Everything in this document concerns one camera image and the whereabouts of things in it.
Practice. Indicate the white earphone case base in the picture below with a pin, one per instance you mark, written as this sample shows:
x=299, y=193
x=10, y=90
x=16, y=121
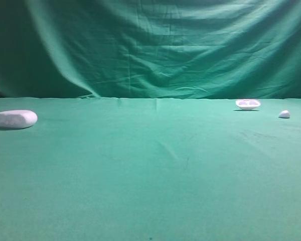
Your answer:
x=247, y=104

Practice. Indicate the white earphone case lid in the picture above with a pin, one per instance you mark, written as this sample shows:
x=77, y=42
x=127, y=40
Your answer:
x=17, y=119

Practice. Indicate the green backdrop cloth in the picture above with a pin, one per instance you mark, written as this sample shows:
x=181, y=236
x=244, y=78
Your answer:
x=150, y=49

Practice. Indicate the green table cloth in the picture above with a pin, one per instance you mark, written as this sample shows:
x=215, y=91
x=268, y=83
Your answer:
x=151, y=169

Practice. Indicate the small white earbud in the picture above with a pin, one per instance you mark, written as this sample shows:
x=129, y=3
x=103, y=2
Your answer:
x=284, y=114

